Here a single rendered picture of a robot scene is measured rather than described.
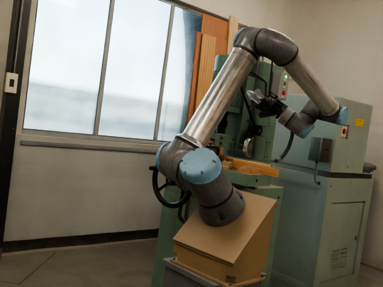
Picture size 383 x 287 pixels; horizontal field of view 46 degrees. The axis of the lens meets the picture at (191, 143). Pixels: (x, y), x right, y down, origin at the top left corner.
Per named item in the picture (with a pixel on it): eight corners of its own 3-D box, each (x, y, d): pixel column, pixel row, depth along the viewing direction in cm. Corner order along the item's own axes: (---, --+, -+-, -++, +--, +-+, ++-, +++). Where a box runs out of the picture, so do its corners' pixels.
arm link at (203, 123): (168, 178, 174) (264, 19, 183) (145, 165, 188) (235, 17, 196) (193, 193, 184) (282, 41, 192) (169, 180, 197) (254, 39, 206)
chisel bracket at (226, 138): (207, 147, 254) (210, 132, 254) (223, 148, 265) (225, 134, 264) (218, 149, 249) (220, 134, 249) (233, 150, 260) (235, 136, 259)
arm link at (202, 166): (212, 212, 169) (194, 179, 159) (186, 196, 182) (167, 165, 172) (240, 185, 174) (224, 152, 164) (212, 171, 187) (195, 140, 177)
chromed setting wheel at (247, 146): (240, 156, 254) (243, 135, 253) (252, 158, 263) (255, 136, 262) (244, 158, 252) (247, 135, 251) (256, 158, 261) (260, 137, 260)
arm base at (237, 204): (254, 199, 179) (246, 181, 174) (224, 233, 172) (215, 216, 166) (221, 185, 193) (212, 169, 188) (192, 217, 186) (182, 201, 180)
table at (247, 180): (150, 165, 254) (151, 155, 254) (186, 166, 277) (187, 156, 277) (236, 187, 214) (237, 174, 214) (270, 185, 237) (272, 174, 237)
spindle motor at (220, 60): (202, 109, 254) (209, 53, 252) (220, 112, 267) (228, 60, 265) (226, 111, 242) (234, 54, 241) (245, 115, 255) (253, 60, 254)
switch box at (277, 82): (268, 97, 267) (272, 70, 266) (277, 99, 274) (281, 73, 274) (277, 98, 263) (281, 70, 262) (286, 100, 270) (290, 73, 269)
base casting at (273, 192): (163, 189, 260) (165, 173, 259) (224, 187, 303) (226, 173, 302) (224, 207, 230) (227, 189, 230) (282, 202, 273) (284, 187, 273)
